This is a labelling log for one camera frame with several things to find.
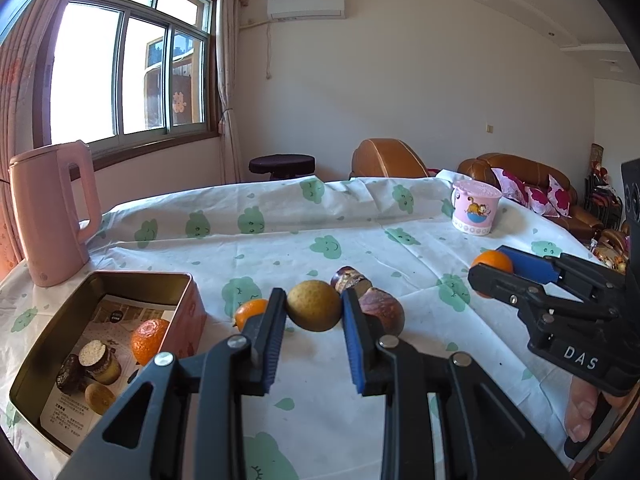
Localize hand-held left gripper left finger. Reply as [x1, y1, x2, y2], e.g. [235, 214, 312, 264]
[57, 287, 288, 480]

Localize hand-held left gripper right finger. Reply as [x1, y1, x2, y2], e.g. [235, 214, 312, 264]
[340, 287, 571, 480]

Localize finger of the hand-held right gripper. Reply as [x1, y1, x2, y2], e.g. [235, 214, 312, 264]
[467, 263, 557, 332]
[496, 244, 627, 289]

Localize orange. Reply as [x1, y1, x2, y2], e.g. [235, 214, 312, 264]
[234, 299, 271, 332]
[472, 250, 515, 281]
[131, 319, 171, 366]

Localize brown round fruit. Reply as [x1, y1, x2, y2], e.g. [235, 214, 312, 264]
[359, 287, 405, 337]

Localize yellow-green round fruit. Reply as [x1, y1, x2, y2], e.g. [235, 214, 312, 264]
[286, 280, 343, 333]

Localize pink metal tin box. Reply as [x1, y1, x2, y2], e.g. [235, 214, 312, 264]
[9, 271, 207, 456]

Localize small golden bun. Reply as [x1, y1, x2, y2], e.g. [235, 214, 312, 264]
[84, 382, 117, 416]

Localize dark chocolate pastry front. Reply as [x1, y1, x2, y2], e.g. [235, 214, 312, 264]
[55, 355, 88, 395]

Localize person's right hand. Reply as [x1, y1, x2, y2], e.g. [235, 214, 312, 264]
[564, 377, 601, 441]

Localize pink floral pillow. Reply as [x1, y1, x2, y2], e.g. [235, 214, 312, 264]
[492, 167, 527, 202]
[522, 185, 552, 217]
[547, 174, 574, 219]

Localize pink cartoon cup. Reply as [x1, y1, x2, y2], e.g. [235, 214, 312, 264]
[451, 180, 502, 237]

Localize dark wooden chair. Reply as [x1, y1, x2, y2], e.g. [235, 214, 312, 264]
[584, 166, 624, 231]

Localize brown leather sofa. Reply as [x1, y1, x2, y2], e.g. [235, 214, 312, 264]
[457, 152, 604, 241]

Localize white green-patterned tablecloth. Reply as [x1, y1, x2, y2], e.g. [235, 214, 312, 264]
[0, 175, 626, 480]

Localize printed paper leaflet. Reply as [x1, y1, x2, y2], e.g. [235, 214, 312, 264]
[40, 294, 178, 451]

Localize brown leather armchair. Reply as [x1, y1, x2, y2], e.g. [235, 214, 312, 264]
[350, 138, 432, 180]

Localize dark round stool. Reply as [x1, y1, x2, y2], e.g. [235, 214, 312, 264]
[248, 154, 317, 181]

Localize pink electric kettle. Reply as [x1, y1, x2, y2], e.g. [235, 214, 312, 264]
[9, 141, 103, 288]

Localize beige tied curtain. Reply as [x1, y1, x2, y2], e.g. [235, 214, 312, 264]
[207, 0, 249, 185]

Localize white air conditioner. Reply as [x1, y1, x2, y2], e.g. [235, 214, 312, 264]
[266, 0, 347, 21]

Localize pink floral curtain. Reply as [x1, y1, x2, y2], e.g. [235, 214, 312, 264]
[0, 25, 66, 281]

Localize sliding glass window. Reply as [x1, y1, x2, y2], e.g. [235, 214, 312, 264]
[30, 0, 221, 160]

